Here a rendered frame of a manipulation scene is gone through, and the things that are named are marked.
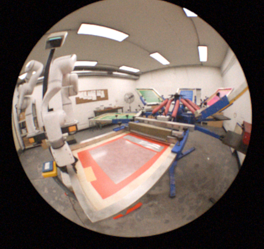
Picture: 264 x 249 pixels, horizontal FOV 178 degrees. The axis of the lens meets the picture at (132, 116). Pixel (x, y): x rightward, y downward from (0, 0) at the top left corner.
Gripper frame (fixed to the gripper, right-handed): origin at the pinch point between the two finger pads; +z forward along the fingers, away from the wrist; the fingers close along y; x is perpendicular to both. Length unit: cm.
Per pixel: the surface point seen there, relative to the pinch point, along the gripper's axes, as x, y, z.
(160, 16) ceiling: 17, -121, -202
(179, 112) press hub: 6, -136, -7
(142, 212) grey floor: 25, -26, 98
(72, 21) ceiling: -79, 15, -202
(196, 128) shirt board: 36, -119, 8
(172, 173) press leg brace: 19, -110, 91
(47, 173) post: -5.9, 20.0, 2.6
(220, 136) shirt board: 69, -100, 6
